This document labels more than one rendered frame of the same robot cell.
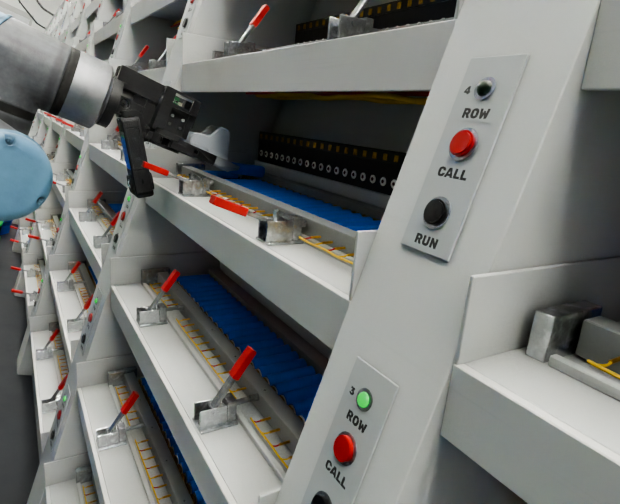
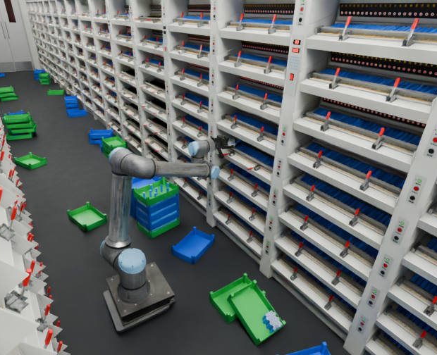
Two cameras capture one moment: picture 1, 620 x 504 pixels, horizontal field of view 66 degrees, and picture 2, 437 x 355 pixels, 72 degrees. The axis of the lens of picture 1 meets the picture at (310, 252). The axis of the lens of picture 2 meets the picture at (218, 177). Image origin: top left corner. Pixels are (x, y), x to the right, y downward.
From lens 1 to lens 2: 157 cm
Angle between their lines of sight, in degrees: 23
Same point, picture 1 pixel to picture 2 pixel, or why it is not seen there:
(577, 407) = (292, 189)
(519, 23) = (281, 155)
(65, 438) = (213, 203)
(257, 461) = (263, 198)
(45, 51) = (205, 146)
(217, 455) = (257, 199)
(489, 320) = (285, 183)
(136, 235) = (216, 160)
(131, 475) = (237, 206)
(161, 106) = (223, 142)
